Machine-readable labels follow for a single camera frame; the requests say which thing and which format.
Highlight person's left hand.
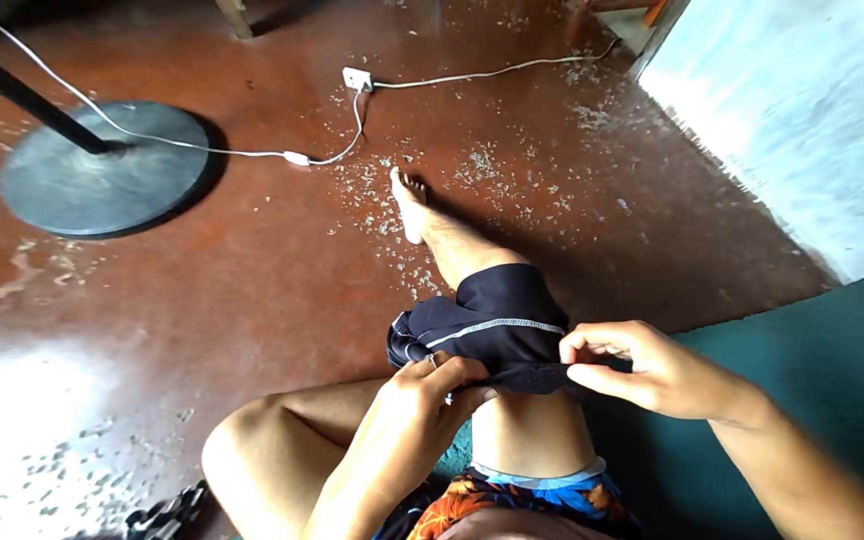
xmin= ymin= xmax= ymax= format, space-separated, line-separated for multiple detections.
xmin=347 ymin=350 xmax=499 ymax=492

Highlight person's right hand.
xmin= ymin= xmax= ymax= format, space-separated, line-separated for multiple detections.
xmin=558 ymin=320 xmax=772 ymax=430

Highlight black garment with white stitching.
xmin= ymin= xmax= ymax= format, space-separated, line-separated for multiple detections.
xmin=386 ymin=262 xmax=571 ymax=396

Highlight person's left forearm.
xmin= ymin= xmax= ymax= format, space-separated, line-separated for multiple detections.
xmin=301 ymin=453 xmax=417 ymax=540

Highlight person's right forearm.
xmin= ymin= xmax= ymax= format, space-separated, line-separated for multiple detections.
xmin=708 ymin=386 xmax=864 ymax=540

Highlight person's body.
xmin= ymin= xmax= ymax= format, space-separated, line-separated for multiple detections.
xmin=436 ymin=507 xmax=616 ymax=540

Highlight person's legs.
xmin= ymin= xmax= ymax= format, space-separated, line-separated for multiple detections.
xmin=201 ymin=165 xmax=643 ymax=540

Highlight black and white patterned cloth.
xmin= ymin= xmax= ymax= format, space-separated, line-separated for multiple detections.
xmin=125 ymin=480 xmax=210 ymax=540

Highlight orange wooden furniture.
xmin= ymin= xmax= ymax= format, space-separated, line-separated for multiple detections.
xmin=584 ymin=0 xmax=669 ymax=29

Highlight black stand with round base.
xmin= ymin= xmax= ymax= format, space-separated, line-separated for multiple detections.
xmin=0 ymin=30 xmax=212 ymax=241

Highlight wooden furniture leg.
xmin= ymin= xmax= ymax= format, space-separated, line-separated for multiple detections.
xmin=214 ymin=0 xmax=255 ymax=41

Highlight white extension cable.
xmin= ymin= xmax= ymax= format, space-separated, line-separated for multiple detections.
xmin=372 ymin=37 xmax=622 ymax=90

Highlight wooden door frame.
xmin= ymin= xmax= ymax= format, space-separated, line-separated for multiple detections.
xmin=629 ymin=0 xmax=693 ymax=81

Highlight white cable with inline switch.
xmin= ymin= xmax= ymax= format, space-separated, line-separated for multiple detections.
xmin=0 ymin=0 xmax=366 ymax=167

